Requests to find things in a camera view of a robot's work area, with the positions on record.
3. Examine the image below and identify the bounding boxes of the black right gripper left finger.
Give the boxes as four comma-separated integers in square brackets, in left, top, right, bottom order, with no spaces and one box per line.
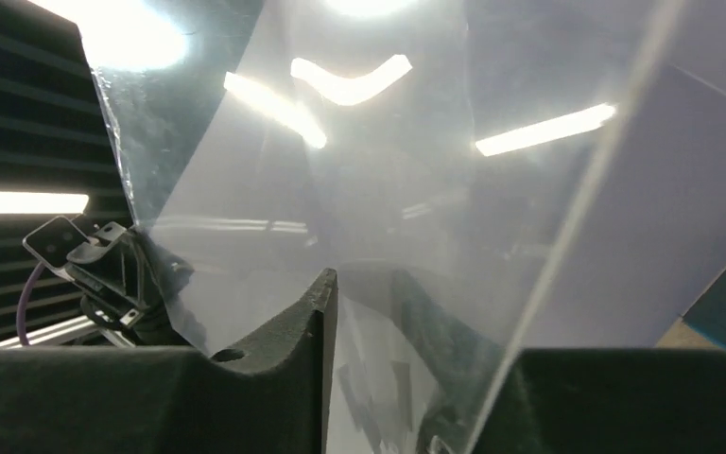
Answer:
[0,269,338,453]

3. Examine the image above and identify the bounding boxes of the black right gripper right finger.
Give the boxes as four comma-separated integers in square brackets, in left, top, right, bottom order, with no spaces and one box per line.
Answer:
[394,271,726,453]

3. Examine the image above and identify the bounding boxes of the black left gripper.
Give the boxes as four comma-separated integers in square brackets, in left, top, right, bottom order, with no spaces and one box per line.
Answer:
[65,222,194,346]

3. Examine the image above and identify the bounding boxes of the clear acrylic sheet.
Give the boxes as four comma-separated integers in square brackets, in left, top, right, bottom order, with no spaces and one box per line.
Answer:
[80,1,683,453]

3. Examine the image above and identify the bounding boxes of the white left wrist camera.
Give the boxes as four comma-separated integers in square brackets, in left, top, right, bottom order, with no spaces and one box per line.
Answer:
[23,215,98,280]

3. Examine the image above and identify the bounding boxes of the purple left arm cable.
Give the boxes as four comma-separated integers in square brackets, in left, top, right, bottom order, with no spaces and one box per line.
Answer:
[15,261,48,347]

